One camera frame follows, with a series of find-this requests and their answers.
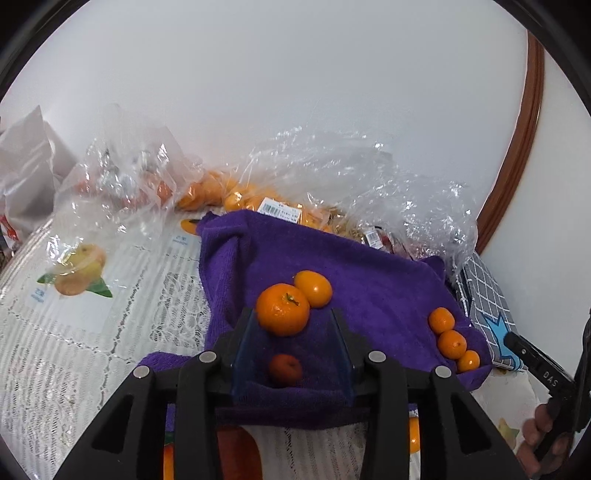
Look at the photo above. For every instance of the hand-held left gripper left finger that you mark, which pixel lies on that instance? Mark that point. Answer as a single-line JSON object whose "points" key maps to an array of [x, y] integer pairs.
{"points": [[244, 364]]}

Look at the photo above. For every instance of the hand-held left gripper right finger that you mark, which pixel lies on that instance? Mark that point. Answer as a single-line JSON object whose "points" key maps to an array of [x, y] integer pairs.
{"points": [[344, 357]]}

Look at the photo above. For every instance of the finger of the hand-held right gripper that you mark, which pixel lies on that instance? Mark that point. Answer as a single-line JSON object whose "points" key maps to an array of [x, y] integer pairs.
{"points": [[521, 348]]}

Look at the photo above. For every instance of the orange mandarin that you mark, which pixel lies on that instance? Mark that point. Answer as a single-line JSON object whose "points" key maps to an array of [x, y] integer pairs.
{"points": [[469, 361], [441, 320], [452, 344], [286, 369], [314, 288]]}

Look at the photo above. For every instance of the large mandarin with stem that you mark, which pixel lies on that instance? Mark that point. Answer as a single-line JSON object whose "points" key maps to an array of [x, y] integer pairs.
{"points": [[282, 309]]}

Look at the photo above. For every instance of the person's right hand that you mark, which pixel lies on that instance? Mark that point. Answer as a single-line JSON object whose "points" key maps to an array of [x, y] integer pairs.
{"points": [[538, 429]]}

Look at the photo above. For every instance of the grey checked cloth blue star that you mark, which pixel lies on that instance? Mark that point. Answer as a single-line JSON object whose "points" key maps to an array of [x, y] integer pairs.
{"points": [[489, 300]]}

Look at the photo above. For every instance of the purple towel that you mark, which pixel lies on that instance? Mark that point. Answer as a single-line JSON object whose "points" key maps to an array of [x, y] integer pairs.
{"points": [[369, 277]]}

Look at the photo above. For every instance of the fruit-print lace tablecloth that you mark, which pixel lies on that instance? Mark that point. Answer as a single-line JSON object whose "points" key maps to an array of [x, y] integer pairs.
{"points": [[92, 332]]}

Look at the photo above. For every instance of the clear plastic bag of snacks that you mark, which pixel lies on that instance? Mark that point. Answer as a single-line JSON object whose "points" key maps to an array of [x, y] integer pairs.
{"points": [[415, 217]]}

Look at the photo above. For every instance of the clear plastic bag of oranges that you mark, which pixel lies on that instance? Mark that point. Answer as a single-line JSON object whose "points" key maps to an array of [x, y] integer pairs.
{"points": [[258, 194]]}

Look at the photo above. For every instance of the crumpled clear plastic bag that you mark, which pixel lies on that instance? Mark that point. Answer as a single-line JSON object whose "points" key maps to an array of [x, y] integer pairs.
{"points": [[124, 184]]}

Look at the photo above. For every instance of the white plastic bag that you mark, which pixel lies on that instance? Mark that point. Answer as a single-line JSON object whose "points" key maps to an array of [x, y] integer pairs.
{"points": [[27, 157]]}

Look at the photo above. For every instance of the brown wooden door frame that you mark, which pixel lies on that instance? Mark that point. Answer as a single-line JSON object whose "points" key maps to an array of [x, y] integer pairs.
{"points": [[521, 138]]}

